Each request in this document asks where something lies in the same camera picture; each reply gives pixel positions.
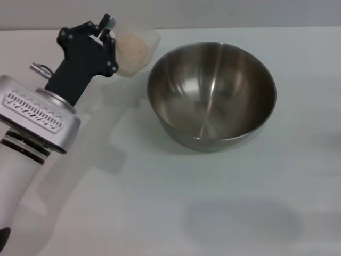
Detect white rice grains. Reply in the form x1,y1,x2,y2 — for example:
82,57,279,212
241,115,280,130
116,33,149,77

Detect clear plastic measuring cup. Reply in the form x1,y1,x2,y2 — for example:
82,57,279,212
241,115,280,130
113,21,161,78

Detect stainless steel mixing bowl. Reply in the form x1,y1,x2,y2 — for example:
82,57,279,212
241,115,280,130
147,41,277,153

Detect left wrist cable connector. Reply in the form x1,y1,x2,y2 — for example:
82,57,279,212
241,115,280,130
31,61,56,80

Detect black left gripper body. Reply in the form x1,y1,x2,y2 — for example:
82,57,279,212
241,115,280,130
44,33,107,105

